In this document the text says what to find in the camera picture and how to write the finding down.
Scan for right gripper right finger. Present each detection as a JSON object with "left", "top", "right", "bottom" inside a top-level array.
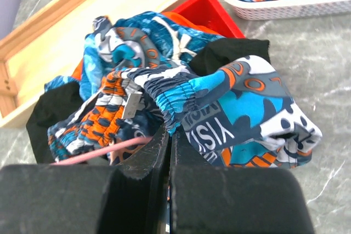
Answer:
[{"left": 170, "top": 130, "right": 314, "bottom": 233}]

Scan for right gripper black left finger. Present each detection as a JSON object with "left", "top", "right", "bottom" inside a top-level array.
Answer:
[{"left": 1, "top": 127, "right": 169, "bottom": 233}]

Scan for orange blue patterned shorts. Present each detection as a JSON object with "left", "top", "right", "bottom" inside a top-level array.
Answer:
[{"left": 48, "top": 55, "right": 322, "bottom": 168}]

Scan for blue floral shorts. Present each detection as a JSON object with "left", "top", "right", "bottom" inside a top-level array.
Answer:
[{"left": 44, "top": 12, "right": 222, "bottom": 101}]

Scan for black garment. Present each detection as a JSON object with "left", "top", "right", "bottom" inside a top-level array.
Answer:
[{"left": 26, "top": 38, "right": 270, "bottom": 163}]

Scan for wooden clothes rack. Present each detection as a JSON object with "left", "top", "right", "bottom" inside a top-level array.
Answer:
[{"left": 1, "top": 0, "right": 185, "bottom": 128}]

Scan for red plastic tray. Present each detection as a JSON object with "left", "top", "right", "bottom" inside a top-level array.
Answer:
[{"left": 162, "top": 0, "right": 245, "bottom": 38}]

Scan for white plastic basket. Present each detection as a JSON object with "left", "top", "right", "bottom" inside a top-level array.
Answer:
[{"left": 224, "top": 0, "right": 350, "bottom": 20}]

